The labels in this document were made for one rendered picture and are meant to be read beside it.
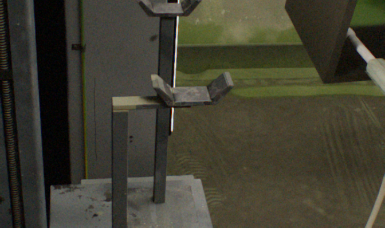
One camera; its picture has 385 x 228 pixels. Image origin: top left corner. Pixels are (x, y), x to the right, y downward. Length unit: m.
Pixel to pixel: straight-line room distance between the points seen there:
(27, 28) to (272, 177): 1.70
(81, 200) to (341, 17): 1.06
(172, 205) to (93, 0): 0.42
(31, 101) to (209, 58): 2.09
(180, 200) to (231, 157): 1.38
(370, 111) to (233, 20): 0.62
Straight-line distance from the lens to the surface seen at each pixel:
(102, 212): 1.06
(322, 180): 2.42
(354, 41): 2.12
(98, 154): 1.47
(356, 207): 2.34
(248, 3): 2.90
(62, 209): 1.07
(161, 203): 1.07
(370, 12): 2.40
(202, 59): 2.87
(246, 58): 2.90
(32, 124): 0.83
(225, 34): 2.86
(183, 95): 0.73
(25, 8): 0.76
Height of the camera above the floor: 1.48
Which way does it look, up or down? 32 degrees down
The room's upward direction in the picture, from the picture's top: 4 degrees clockwise
